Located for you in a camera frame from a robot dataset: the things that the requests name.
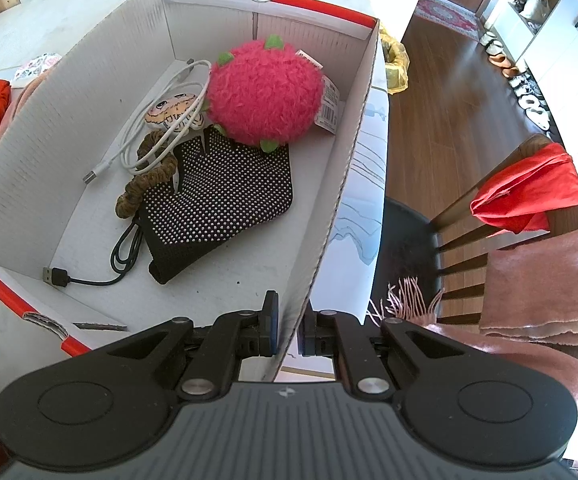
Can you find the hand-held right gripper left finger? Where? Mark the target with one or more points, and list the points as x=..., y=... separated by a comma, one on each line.
x=270, y=320

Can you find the row of shoes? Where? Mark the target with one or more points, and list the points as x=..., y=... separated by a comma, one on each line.
x=531, y=102
x=499, y=55

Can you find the white red cardboard box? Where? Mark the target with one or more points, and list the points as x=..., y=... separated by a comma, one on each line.
x=44, y=160

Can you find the yellow plastic bag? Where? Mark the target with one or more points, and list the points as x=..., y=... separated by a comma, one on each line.
x=396, y=65

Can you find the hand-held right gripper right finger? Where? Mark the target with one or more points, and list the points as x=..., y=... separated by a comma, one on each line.
x=305, y=332

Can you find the black seat cushion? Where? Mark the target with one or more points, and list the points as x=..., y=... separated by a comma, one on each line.
x=404, y=245

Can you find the patterned pouch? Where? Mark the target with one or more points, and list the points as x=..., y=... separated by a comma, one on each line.
x=39, y=65

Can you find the white cabinet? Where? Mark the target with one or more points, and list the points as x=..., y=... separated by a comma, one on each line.
x=569, y=60

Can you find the red patterned rug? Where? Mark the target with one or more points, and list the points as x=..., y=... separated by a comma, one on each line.
x=444, y=12

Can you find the brown scrunchie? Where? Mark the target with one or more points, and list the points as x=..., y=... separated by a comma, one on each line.
x=154, y=175

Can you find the wooden chair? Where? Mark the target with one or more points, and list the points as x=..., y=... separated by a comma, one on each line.
x=459, y=260

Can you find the cartoon face charm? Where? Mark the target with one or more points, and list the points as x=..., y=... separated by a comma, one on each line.
x=169, y=107

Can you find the pink plush ball toy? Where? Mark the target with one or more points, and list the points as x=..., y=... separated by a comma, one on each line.
x=264, y=95

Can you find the white printed tablecloth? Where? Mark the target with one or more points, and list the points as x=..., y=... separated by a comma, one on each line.
x=364, y=185

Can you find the black dotted glove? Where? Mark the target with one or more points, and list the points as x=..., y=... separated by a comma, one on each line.
x=219, y=200

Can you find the pink fringed scarf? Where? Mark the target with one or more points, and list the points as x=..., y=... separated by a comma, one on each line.
x=544, y=280

